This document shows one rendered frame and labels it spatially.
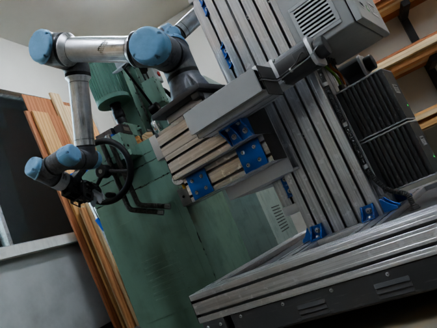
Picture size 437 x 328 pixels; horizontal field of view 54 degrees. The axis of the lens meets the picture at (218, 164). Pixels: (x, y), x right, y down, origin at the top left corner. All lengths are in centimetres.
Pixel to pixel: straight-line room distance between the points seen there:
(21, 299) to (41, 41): 201
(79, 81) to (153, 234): 75
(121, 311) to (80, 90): 214
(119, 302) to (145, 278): 139
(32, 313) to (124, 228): 134
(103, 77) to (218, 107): 116
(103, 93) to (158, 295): 102
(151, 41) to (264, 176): 56
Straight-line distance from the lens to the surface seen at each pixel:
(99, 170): 191
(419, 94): 423
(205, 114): 124
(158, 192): 199
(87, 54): 155
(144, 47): 139
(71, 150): 158
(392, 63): 370
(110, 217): 213
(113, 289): 345
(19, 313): 320
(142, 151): 203
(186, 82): 145
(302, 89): 144
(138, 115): 235
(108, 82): 228
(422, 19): 438
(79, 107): 171
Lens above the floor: 36
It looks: 9 degrees up
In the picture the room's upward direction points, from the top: 23 degrees counter-clockwise
